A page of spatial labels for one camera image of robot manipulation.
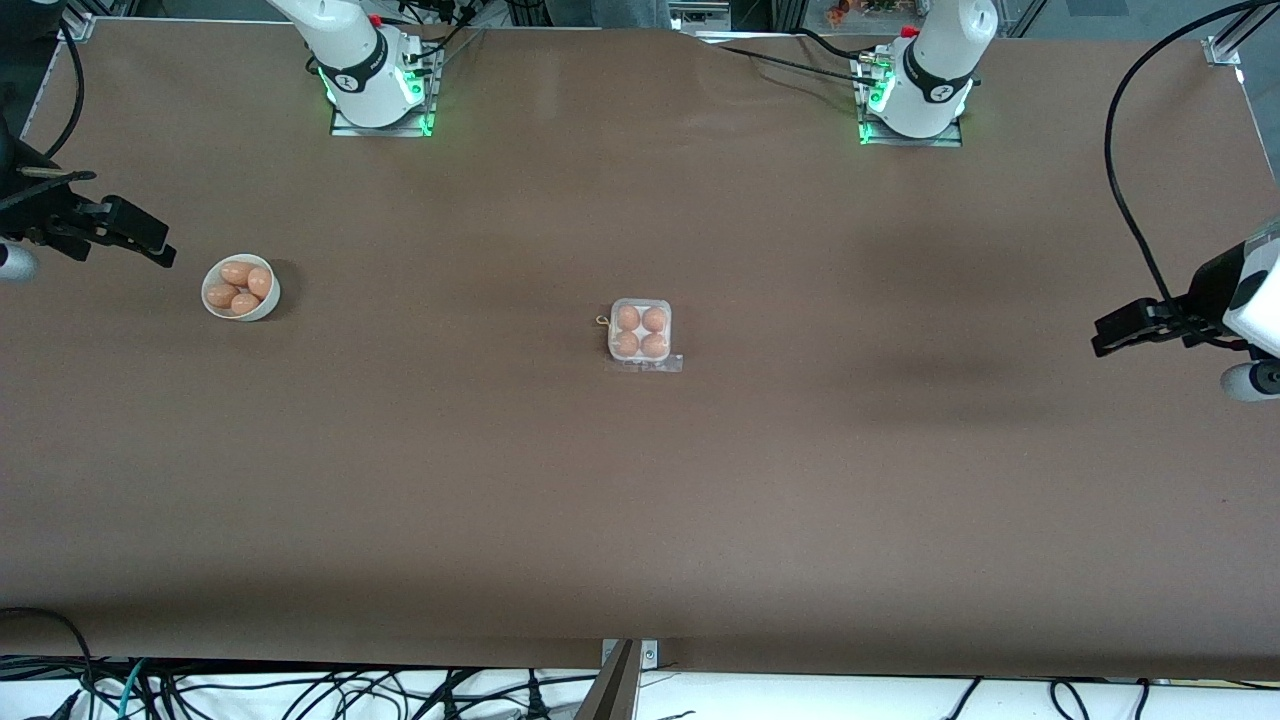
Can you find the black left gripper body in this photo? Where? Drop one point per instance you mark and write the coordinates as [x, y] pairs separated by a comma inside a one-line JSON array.
[[1208, 291]]

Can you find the white power strip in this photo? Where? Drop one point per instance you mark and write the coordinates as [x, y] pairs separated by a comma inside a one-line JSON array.
[[700, 15]]

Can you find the orange decoration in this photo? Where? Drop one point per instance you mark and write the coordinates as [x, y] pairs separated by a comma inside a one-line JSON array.
[[838, 12]]

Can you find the brown camera stand post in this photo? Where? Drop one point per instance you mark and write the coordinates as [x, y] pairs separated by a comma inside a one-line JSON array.
[[610, 695]]

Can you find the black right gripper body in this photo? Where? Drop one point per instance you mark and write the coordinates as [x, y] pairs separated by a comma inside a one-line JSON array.
[[38, 221]]

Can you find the aluminium frame profile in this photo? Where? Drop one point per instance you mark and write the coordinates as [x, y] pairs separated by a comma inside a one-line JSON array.
[[1250, 22]]

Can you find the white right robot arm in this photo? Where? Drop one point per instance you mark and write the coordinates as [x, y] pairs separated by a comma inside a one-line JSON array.
[[365, 80]]

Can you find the small metal table bracket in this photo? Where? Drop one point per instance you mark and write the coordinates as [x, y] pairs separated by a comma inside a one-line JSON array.
[[650, 655]]

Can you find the person in grey trousers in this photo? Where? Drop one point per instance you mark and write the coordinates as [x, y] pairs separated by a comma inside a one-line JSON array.
[[630, 10]]

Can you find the white lower shelf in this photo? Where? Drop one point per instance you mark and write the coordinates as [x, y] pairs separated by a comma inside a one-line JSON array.
[[800, 700]]

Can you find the brown egg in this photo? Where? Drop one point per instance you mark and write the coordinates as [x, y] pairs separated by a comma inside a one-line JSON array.
[[627, 318], [260, 282], [654, 345], [237, 272], [655, 319], [245, 303], [221, 294], [626, 344]]

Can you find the clear plastic egg box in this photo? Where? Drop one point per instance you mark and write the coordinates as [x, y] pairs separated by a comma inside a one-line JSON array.
[[641, 332]]

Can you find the white round bowl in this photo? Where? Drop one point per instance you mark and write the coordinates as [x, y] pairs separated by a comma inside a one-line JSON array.
[[268, 310]]

